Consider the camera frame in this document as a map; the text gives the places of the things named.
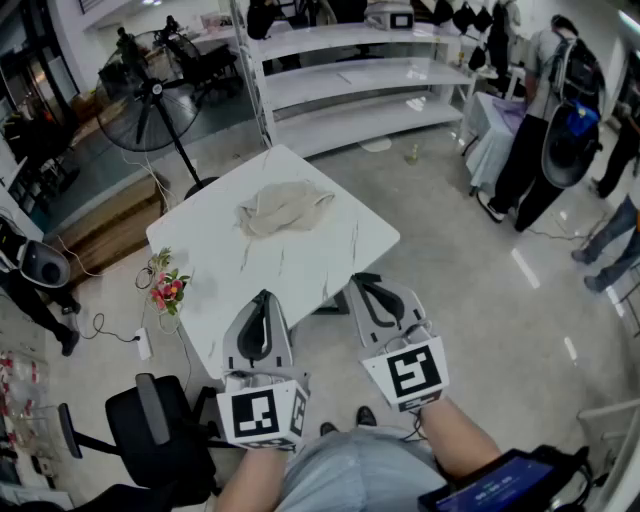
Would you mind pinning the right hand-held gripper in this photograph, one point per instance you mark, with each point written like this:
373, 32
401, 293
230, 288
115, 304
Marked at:
415, 375

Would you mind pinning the grey round pack pod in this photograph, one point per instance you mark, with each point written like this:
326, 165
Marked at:
565, 160
42, 265

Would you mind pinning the person's left forearm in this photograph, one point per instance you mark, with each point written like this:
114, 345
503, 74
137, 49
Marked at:
255, 480

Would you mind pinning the black office chair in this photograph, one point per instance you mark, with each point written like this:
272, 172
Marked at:
210, 60
150, 425

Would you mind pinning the beige cloth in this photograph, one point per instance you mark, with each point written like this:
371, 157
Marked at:
280, 210

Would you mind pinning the small green floor item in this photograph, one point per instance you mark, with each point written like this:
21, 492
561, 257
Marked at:
412, 155

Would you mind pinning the wooden floor platform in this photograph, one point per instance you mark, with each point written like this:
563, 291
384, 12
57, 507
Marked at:
110, 225

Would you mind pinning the black tablet device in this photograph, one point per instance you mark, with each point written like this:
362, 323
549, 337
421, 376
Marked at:
500, 482

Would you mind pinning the person's right forearm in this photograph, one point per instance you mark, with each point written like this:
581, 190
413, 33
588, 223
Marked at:
460, 440

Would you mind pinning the white metal shelf rack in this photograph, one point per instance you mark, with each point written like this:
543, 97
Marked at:
350, 75

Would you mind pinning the person's black shoe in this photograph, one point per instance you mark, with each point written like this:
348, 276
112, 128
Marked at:
366, 416
328, 429

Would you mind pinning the white floor disc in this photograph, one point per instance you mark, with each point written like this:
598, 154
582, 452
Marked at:
375, 145

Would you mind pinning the pink potted flowers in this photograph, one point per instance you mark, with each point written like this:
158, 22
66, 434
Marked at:
167, 292

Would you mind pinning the table with light blue cloth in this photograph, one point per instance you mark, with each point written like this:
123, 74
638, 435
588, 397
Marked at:
492, 135

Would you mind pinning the black pedestal fan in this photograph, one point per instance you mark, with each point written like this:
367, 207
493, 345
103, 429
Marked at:
155, 90

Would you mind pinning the white device with black screen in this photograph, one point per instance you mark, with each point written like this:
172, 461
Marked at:
395, 17

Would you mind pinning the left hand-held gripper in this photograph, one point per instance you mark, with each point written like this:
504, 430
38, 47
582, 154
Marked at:
255, 415

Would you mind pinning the white power strip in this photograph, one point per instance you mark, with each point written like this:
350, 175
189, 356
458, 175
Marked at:
143, 342

